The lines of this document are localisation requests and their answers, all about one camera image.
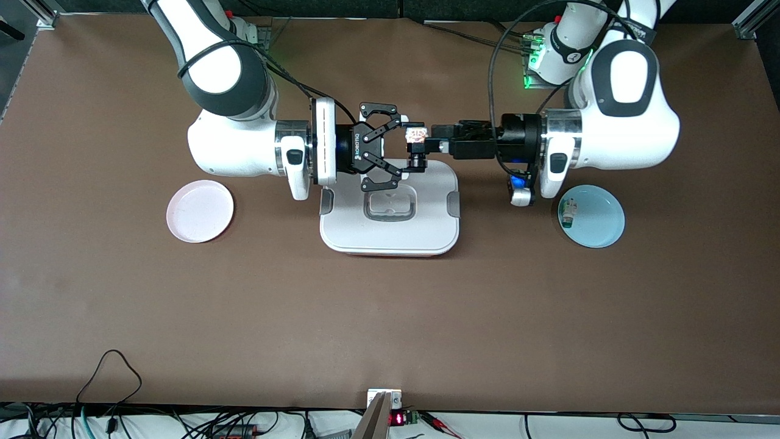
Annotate black orange push switch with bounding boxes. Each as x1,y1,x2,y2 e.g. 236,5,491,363
404,122,428,173

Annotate white lidded box grey latches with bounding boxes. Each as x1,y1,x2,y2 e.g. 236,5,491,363
319,158,462,257

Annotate light blue round plate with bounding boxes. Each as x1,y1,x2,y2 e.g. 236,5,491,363
558,184,626,249

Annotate pale pink round plate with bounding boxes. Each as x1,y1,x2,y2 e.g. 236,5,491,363
166,179,235,244

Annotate red black clip leads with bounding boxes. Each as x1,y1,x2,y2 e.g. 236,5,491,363
420,412,464,438

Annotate orange black device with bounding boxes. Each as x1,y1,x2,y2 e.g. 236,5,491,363
210,424,260,439

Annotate white lower shelf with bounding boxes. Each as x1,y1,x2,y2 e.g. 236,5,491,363
0,402,780,439

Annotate black arm base cable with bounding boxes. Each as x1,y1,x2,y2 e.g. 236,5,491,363
422,20,540,51

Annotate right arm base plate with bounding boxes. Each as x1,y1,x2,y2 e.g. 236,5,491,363
247,24,273,52

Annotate aluminium front camera mount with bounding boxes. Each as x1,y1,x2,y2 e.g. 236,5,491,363
352,389,404,439

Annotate aluminium frame profile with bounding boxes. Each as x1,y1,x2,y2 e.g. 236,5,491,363
24,0,59,29
733,0,770,38

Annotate black coiled shelf cable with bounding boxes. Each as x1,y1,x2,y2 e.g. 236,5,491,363
617,413,677,434

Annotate black looped table cable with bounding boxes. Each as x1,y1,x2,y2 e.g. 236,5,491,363
76,349,143,406

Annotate black cable tangle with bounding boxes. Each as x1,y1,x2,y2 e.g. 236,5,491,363
0,402,305,439

